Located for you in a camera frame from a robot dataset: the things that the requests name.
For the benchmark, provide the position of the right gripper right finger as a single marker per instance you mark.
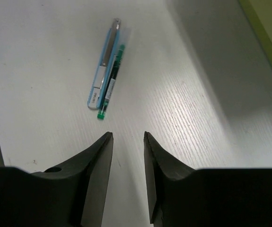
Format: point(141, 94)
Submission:
point(180, 196)

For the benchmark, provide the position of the blue utility knife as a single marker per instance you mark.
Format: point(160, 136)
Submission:
point(104, 67)

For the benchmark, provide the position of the green gel pen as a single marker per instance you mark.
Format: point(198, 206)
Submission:
point(123, 40)

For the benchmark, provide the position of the green metal drawer toolbox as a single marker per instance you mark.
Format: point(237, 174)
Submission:
point(259, 15)

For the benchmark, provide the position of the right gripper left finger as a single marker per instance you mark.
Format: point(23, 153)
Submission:
point(70, 194)

